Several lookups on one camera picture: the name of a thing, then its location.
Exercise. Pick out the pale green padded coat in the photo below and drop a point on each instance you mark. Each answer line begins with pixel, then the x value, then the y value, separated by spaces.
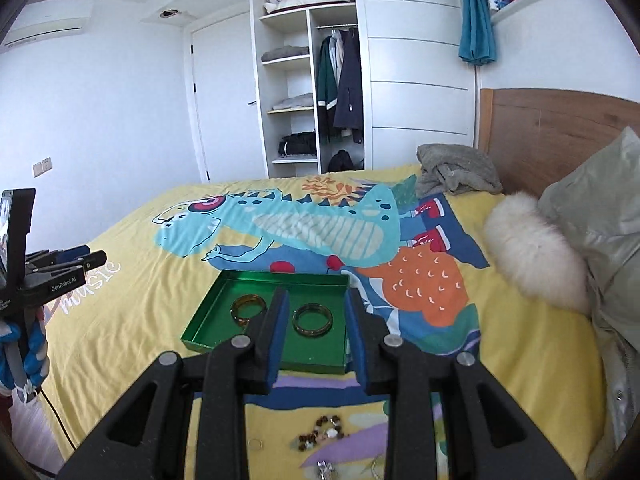
pixel 610 240

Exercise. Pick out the white wardrobe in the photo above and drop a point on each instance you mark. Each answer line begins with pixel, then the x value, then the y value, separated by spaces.
pixel 415 60

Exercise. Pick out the amber bangle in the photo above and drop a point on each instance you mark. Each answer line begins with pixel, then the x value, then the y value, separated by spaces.
pixel 248 310

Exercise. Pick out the white air conditioner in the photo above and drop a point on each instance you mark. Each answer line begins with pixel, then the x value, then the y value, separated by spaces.
pixel 47 20

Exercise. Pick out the wall light switch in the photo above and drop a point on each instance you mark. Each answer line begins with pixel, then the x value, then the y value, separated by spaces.
pixel 42 166

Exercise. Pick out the grey crumpled blanket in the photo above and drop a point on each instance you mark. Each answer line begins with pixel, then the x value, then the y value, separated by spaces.
pixel 457 167

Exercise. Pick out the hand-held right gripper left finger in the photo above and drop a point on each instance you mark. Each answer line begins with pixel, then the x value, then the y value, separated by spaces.
pixel 281 345

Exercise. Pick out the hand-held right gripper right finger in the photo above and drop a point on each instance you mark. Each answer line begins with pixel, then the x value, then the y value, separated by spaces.
pixel 352 342

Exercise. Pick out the white door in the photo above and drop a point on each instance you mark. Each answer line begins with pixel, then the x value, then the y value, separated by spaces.
pixel 225 100

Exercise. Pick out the dinosaur printed yellow bedsheet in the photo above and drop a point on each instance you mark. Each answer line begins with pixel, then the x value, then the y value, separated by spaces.
pixel 525 360

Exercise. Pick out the folded black clothes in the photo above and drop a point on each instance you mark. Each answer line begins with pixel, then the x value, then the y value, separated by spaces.
pixel 297 144

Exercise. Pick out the navy hanging jacket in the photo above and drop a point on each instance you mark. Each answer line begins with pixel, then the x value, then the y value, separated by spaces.
pixel 350 90

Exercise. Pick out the teal curtain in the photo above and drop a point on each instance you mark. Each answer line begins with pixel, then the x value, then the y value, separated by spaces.
pixel 475 15

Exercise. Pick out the folded grey clothes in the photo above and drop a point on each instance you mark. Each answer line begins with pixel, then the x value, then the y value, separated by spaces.
pixel 286 54

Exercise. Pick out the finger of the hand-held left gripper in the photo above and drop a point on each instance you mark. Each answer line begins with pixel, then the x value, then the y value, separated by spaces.
pixel 92 260
pixel 75 252

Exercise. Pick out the green hanging jacket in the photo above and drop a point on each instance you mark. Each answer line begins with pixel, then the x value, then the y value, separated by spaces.
pixel 324 90

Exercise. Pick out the green metal tray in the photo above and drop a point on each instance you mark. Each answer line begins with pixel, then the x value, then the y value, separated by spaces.
pixel 315 350

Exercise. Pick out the black bag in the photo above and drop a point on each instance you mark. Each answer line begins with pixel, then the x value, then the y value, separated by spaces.
pixel 345 161

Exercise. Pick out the person's left hand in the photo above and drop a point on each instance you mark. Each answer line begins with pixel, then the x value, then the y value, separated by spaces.
pixel 39 355

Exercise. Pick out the dark olive bangle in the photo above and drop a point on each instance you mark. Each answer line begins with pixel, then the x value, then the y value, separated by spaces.
pixel 312 320

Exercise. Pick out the wooden headboard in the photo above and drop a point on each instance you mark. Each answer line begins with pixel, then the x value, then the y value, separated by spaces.
pixel 550 130

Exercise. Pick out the silver charm cluster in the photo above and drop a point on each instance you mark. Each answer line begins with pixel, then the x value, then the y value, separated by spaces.
pixel 325 469

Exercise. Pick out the white fluffy pillow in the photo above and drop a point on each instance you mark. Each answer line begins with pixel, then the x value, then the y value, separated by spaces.
pixel 530 255

